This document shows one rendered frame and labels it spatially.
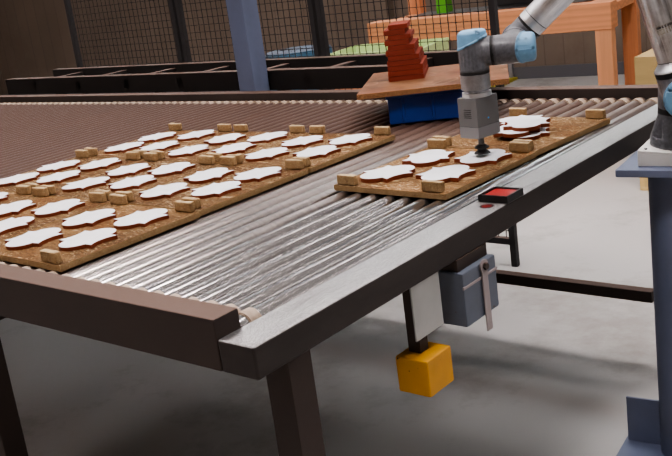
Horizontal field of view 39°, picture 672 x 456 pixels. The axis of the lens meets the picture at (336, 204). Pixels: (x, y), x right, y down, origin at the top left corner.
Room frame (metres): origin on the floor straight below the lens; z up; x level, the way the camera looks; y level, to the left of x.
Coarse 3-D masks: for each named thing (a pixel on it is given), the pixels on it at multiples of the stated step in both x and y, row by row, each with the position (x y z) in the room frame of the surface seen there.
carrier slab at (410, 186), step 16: (400, 160) 2.54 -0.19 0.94; (512, 160) 2.37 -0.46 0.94; (528, 160) 2.40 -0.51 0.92; (480, 176) 2.25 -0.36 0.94; (368, 192) 2.29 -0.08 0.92; (384, 192) 2.26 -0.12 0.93; (400, 192) 2.22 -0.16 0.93; (416, 192) 2.19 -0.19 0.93; (432, 192) 2.16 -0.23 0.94; (448, 192) 2.14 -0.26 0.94
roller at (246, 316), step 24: (624, 120) 2.79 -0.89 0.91; (576, 144) 2.55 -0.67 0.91; (528, 168) 2.34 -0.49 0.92; (480, 192) 2.17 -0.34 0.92; (432, 216) 2.02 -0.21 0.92; (384, 240) 1.89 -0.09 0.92; (336, 264) 1.78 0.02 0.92; (312, 288) 1.69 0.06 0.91; (240, 312) 1.58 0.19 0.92; (264, 312) 1.59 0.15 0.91
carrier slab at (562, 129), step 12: (552, 120) 2.80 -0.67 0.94; (564, 120) 2.78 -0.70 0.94; (576, 120) 2.76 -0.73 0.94; (588, 120) 2.73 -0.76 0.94; (600, 120) 2.71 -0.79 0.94; (552, 132) 2.64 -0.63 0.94; (564, 132) 2.61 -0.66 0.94; (576, 132) 2.59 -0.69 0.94; (588, 132) 2.63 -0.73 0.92; (456, 144) 2.65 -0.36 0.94; (468, 144) 2.63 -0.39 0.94; (492, 144) 2.59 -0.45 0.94; (504, 144) 2.57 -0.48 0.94; (540, 144) 2.51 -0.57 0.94; (552, 144) 2.50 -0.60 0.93
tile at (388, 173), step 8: (384, 168) 2.42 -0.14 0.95; (392, 168) 2.41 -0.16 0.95; (400, 168) 2.40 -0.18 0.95; (408, 168) 2.39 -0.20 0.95; (360, 176) 2.37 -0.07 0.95; (368, 176) 2.36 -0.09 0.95; (376, 176) 2.35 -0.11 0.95; (384, 176) 2.34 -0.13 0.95; (392, 176) 2.33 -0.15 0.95; (400, 176) 2.34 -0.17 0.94; (408, 176) 2.34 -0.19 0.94
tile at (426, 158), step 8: (424, 152) 2.55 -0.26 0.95; (432, 152) 2.54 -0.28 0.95; (440, 152) 2.52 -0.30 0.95; (448, 152) 2.51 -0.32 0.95; (408, 160) 2.48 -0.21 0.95; (416, 160) 2.47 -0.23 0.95; (424, 160) 2.45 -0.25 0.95; (432, 160) 2.44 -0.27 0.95; (440, 160) 2.45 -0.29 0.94; (448, 160) 2.45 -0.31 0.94
